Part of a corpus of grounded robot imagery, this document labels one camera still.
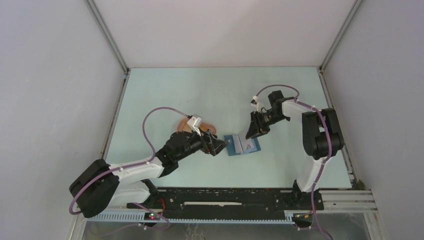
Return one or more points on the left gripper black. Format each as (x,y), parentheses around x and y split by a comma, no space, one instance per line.
(209,143)

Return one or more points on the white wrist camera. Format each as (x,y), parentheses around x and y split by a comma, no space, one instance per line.
(259,106)
(194,123)

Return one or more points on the pink oval tray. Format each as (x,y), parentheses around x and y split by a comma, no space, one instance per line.
(184,127)

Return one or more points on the silver credit card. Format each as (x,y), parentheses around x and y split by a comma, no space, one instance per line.
(247,145)

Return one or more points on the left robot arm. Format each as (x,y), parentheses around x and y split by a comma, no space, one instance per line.
(104,185)

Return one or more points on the blue leather card holder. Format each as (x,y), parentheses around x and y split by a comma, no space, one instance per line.
(239,145)

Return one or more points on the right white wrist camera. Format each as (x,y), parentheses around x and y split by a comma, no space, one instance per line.
(259,106)

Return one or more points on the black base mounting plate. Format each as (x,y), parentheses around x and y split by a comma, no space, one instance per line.
(231,204)

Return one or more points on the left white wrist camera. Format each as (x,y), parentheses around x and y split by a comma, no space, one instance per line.
(194,123)

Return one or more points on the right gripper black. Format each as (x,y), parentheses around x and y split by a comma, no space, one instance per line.
(257,127)

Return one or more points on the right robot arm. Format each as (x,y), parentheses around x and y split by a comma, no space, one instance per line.
(322,137)

